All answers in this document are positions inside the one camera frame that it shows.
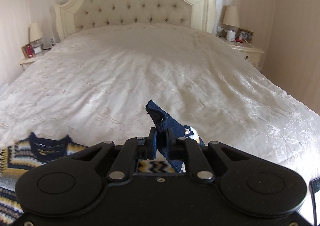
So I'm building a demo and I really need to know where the white device on left nightstand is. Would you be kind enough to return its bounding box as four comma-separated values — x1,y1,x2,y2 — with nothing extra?
43,37,55,50

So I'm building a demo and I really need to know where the white cylinder on right nightstand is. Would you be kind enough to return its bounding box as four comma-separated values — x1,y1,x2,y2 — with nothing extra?
226,29,236,42

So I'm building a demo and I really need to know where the red bottle on left nightstand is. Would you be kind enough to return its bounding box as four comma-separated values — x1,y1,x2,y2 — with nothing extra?
25,44,34,58

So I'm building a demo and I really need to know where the white floral bedspread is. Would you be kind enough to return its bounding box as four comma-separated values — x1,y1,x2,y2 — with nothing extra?
1,24,319,180

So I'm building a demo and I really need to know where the wooden picture frame right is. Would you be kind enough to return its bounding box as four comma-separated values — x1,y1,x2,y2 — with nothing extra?
236,28,254,43

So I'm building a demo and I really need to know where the left cream nightstand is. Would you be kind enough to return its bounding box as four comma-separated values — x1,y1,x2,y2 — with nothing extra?
20,50,50,71

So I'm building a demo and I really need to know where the wooden picture frame left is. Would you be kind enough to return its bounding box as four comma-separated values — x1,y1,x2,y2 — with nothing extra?
21,45,29,58

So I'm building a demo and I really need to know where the right beige table lamp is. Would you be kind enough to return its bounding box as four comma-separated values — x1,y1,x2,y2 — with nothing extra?
222,5,240,31

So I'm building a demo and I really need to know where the small red item right nightstand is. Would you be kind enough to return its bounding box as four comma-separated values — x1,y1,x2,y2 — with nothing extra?
235,32,244,43

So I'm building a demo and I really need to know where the right cream nightstand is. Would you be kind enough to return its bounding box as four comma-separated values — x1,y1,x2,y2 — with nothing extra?
218,37,264,70

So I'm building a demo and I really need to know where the cream tufted headboard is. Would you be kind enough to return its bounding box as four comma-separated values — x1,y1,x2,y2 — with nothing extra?
54,0,217,40

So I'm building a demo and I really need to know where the beige table lamp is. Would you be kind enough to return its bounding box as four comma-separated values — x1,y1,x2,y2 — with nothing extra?
222,5,240,31
29,22,43,47

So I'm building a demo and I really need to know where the small white alarm clock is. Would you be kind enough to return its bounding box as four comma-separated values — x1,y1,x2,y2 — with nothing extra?
33,46,42,54

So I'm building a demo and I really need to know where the wooden picture frame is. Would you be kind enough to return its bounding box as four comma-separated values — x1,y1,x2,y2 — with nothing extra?
236,28,254,43
21,45,29,58

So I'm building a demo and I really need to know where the left beige table lamp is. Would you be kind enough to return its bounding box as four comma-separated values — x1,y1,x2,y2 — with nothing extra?
29,22,43,47

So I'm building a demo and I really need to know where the cream nightstand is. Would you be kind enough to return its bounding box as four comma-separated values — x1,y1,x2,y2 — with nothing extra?
20,50,50,71
218,37,264,70

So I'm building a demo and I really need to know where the navy yellow patterned knit sweater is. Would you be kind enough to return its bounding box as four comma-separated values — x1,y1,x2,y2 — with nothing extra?
1,101,204,225

